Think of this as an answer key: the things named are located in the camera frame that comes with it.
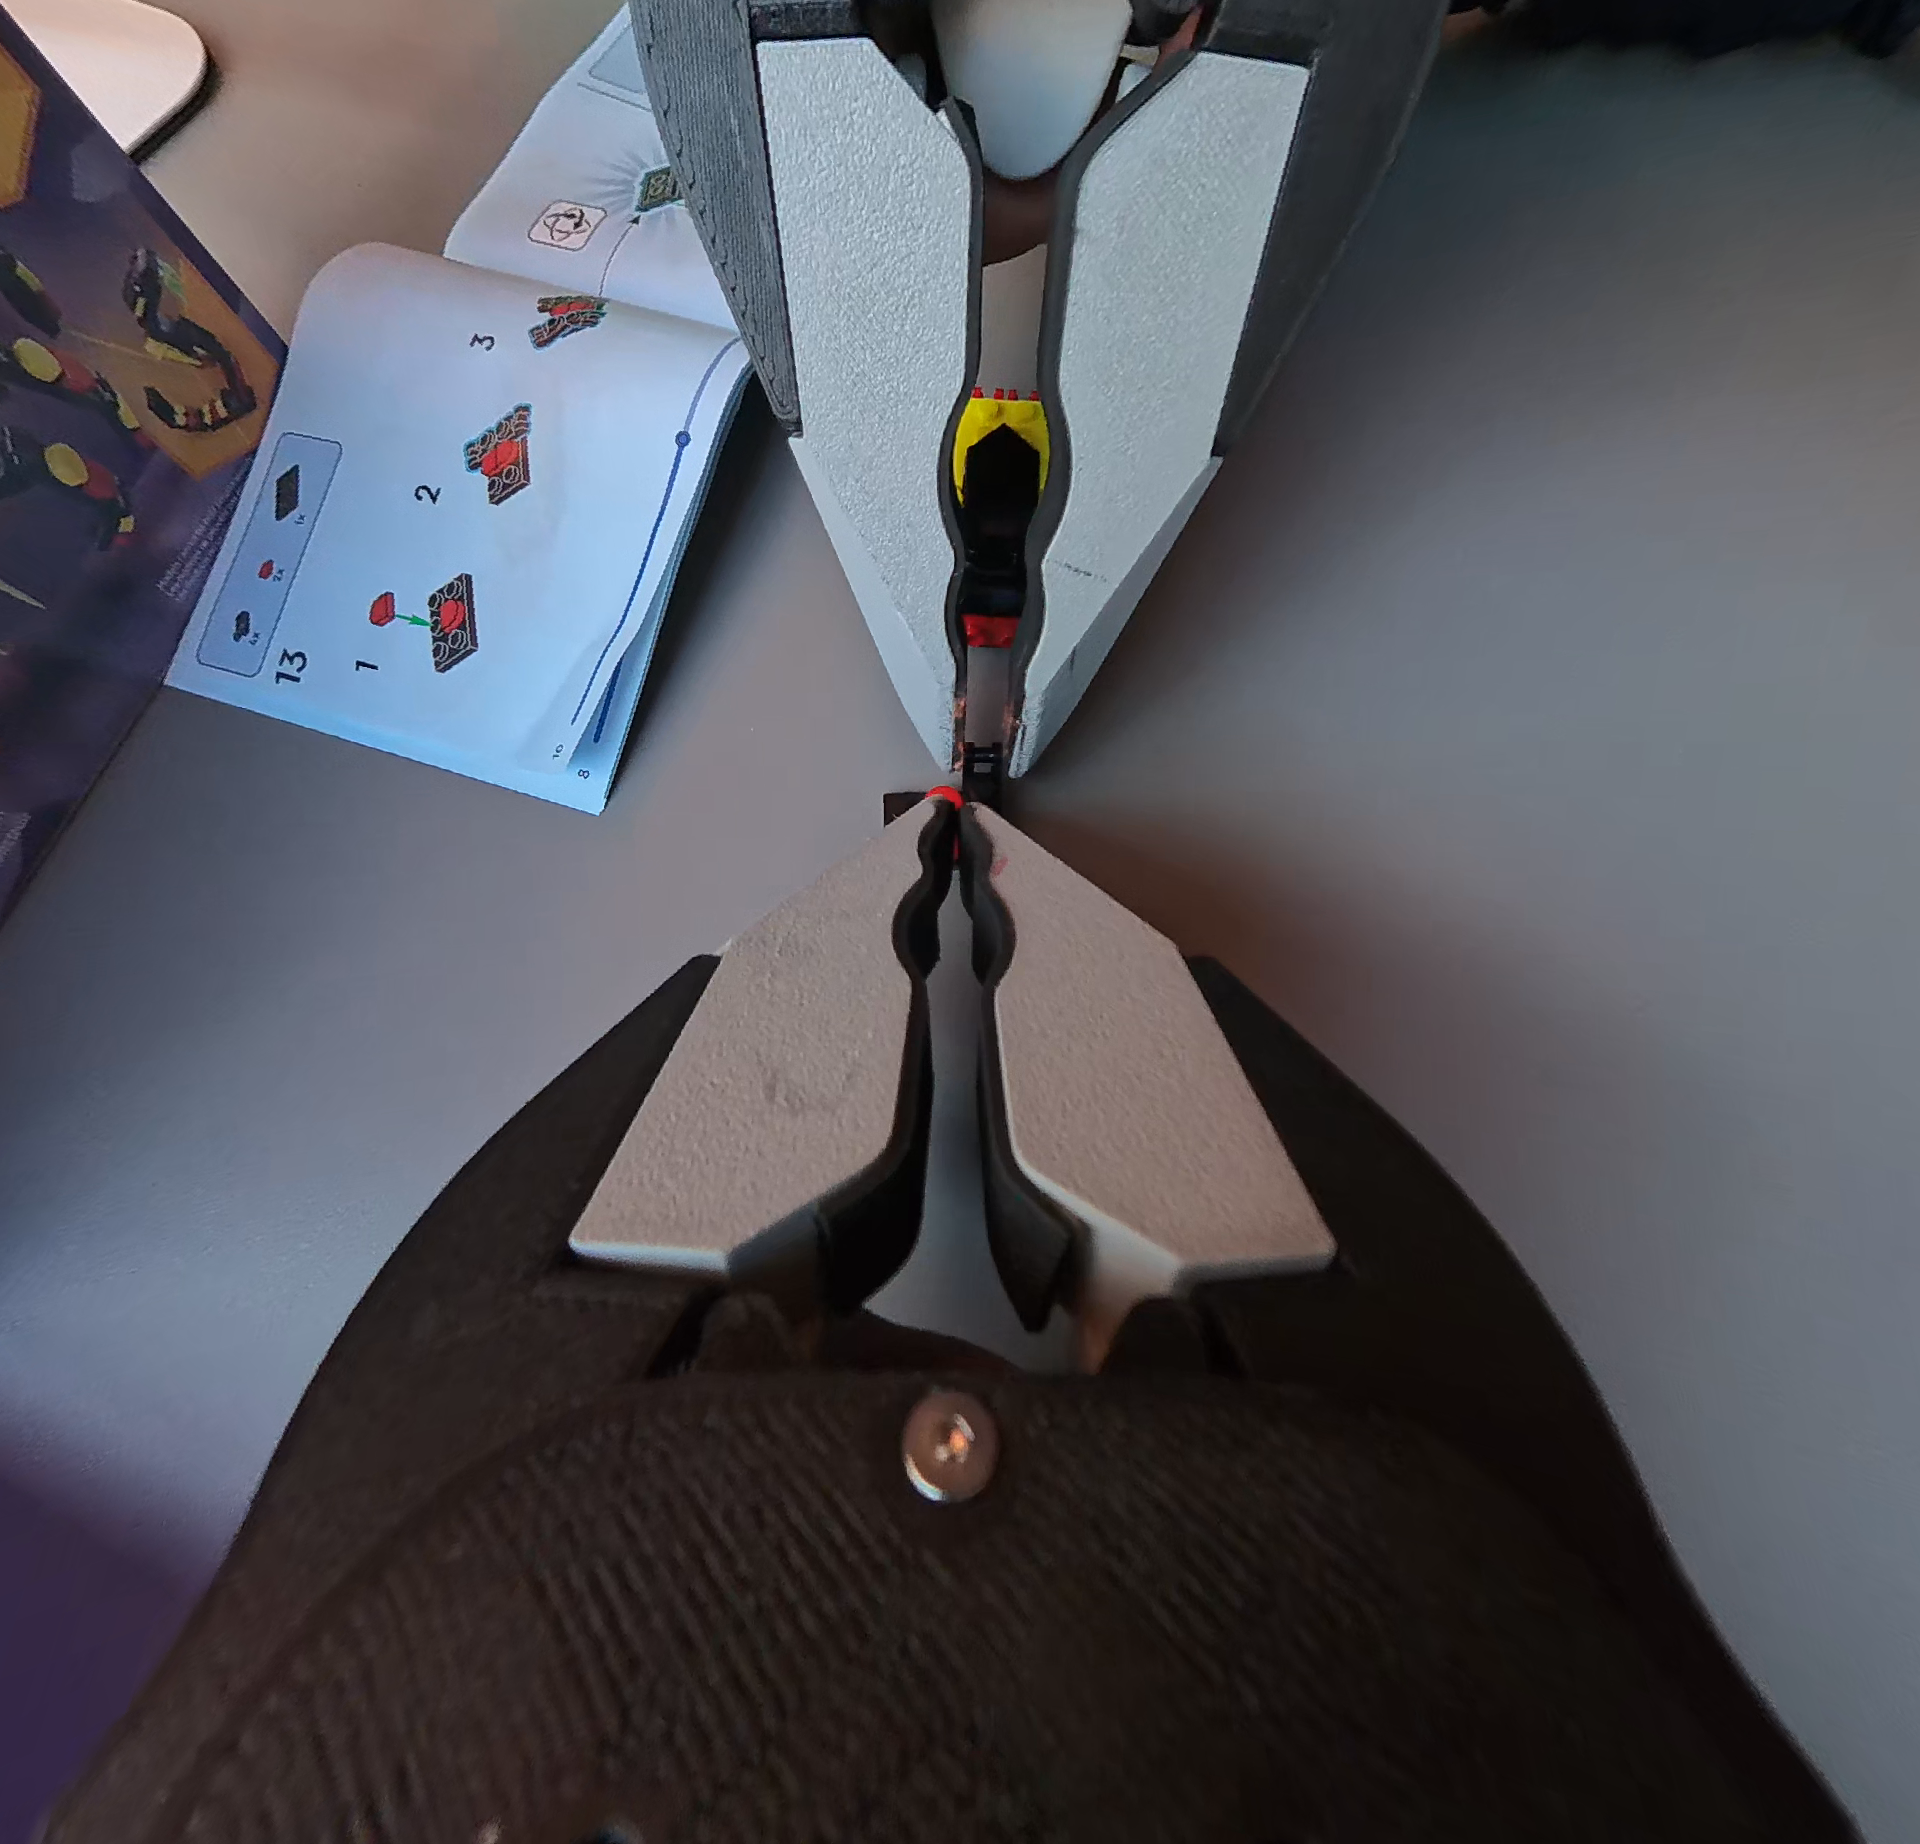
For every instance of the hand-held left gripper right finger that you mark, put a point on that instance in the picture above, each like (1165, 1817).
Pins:
(1140, 1110)

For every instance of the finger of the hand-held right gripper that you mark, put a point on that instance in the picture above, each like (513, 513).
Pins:
(860, 300)
(1155, 300)

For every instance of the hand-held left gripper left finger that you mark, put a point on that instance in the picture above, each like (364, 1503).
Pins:
(765, 1110)

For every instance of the yellow black lego assembly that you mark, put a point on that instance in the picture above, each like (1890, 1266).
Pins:
(991, 495)

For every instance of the small red black lego piece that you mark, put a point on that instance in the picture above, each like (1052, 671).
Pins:
(944, 795)

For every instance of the lego instruction booklet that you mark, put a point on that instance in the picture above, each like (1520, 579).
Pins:
(449, 525)

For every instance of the purple lego set box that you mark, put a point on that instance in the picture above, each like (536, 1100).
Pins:
(92, 449)

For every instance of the white stand base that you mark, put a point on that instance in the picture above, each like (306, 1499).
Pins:
(105, 62)

